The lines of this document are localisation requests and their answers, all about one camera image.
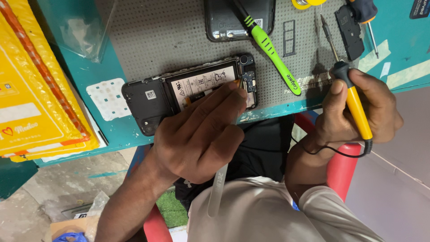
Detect person's left hand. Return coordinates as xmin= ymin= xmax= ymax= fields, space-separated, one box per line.
xmin=151 ymin=82 xmax=248 ymax=185

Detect person's right hand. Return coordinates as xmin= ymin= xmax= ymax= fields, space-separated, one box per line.
xmin=314 ymin=69 xmax=404 ymax=147

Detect black smartphone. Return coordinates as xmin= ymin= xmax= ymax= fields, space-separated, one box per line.
xmin=121 ymin=52 xmax=259 ymax=137

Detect clear plastic pry tool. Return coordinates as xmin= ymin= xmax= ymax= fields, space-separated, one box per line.
xmin=207 ymin=109 xmax=243 ymax=218

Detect yellow handled soldering iron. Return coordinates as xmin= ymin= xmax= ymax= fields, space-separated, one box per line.
xmin=319 ymin=13 xmax=374 ymax=156

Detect person's black shorts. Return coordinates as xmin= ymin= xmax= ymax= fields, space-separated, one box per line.
xmin=174 ymin=114 xmax=295 ymax=212

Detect green and black toothbrush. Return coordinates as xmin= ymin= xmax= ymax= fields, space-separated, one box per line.
xmin=231 ymin=0 xmax=302 ymax=97

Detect grey perforated repair mat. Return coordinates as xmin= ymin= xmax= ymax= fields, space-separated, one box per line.
xmin=95 ymin=0 xmax=372 ymax=119

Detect black phone back cover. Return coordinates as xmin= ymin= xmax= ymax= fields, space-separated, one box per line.
xmin=204 ymin=0 xmax=277 ymax=43

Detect black sim card tray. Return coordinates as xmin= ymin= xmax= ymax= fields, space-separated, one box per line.
xmin=283 ymin=19 xmax=296 ymax=57

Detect white adhesive sticker sheet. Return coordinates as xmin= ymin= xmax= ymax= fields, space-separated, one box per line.
xmin=86 ymin=78 xmax=132 ymax=122

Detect green artificial grass mat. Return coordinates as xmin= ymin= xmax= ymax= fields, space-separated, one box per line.
xmin=156 ymin=190 xmax=189 ymax=229

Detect person's white shirt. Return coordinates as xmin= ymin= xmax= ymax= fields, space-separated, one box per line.
xmin=187 ymin=176 xmax=387 ymax=242

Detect red plastic chair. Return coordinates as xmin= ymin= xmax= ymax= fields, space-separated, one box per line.
xmin=143 ymin=112 xmax=362 ymax=242

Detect black plastic phone inner cover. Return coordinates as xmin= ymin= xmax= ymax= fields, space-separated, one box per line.
xmin=335 ymin=5 xmax=365 ymax=62

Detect clear plastic bag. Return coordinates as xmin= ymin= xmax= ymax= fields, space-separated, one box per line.
xmin=36 ymin=0 xmax=117 ymax=63

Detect blue and orange screwdriver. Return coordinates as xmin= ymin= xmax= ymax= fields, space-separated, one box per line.
xmin=347 ymin=0 xmax=380 ymax=60

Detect stack of yellow mailer bags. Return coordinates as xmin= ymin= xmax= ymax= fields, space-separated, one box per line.
xmin=0 ymin=0 xmax=100 ymax=163

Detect cardboard box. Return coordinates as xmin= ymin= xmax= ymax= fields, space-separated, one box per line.
xmin=43 ymin=215 xmax=101 ymax=242

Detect black packet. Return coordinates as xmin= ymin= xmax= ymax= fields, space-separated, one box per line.
xmin=409 ymin=0 xmax=430 ymax=19

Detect black soldering iron cable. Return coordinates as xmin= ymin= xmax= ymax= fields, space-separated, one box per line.
xmin=291 ymin=135 xmax=370 ymax=158

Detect yellow solder wire spool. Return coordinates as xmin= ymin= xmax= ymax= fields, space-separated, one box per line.
xmin=291 ymin=0 xmax=328 ymax=11

